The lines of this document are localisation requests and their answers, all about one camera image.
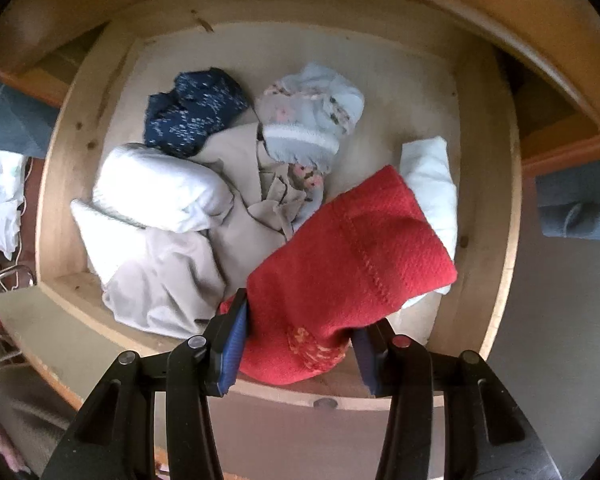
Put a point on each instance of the wooden drawer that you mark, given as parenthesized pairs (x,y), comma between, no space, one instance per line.
(420,110)

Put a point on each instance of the navy floral underwear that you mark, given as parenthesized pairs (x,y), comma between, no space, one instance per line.
(190,115)

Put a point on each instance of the white folded garment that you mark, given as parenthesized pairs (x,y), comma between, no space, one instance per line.
(105,240)

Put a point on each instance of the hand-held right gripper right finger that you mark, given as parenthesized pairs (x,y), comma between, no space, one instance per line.
(365,360)

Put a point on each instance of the pale floral underwear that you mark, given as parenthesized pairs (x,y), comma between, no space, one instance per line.
(310,110)

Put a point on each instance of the blue denim cloth cover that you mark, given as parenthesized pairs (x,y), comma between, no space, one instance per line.
(10,120)

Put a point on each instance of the red underwear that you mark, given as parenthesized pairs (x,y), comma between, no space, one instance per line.
(340,270)

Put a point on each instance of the white flat garment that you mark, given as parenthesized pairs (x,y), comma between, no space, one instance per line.
(430,185)

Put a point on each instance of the white crumpled cloth pile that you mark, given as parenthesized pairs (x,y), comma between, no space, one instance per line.
(0,195)

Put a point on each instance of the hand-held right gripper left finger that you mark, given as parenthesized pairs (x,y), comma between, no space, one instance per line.
(232,350)

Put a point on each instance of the beige cloth garment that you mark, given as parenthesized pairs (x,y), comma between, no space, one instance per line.
(240,210)

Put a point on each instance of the white rolled underwear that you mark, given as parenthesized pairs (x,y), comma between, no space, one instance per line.
(155,190)

